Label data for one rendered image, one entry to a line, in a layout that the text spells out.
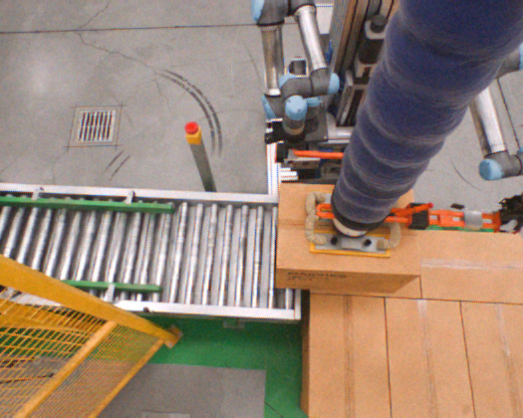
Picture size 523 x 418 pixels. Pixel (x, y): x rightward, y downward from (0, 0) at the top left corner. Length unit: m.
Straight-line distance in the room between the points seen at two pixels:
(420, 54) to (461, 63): 0.07
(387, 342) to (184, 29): 3.11
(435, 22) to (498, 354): 1.95
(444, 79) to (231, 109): 2.67
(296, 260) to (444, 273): 1.00
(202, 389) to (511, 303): 1.84
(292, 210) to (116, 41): 2.77
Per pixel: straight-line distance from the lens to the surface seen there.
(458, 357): 2.37
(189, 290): 2.24
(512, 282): 2.58
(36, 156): 3.62
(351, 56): 1.92
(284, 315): 2.13
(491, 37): 0.78
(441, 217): 1.74
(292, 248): 1.71
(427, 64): 0.82
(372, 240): 1.75
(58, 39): 4.32
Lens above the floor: 2.71
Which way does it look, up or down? 67 degrees down
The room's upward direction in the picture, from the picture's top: 3 degrees counter-clockwise
